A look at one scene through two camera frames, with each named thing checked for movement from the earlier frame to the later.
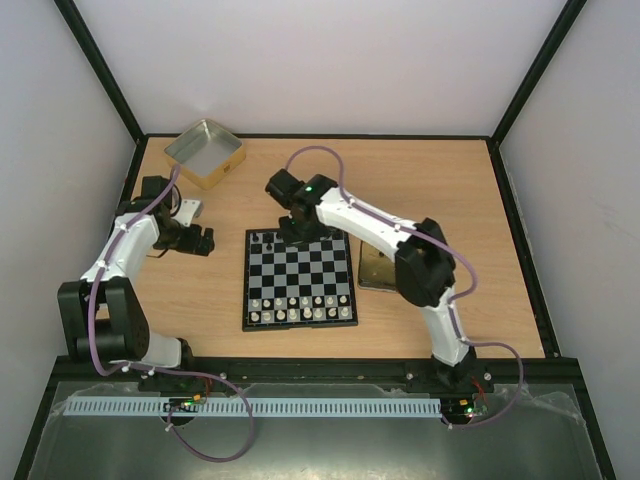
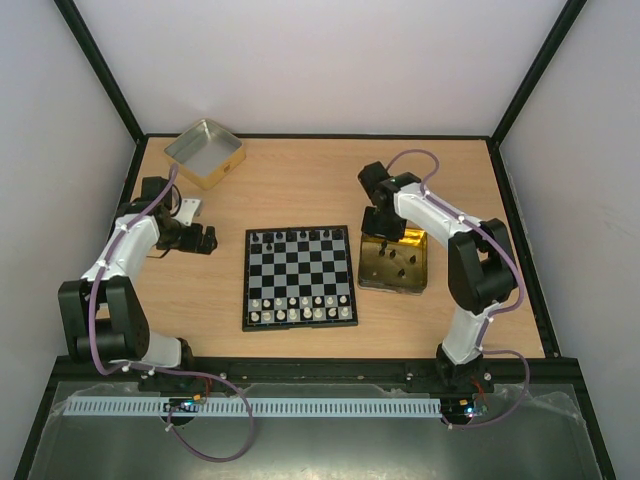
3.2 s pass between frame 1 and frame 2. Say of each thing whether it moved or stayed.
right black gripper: moved
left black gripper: stayed
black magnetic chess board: stayed
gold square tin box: stayed
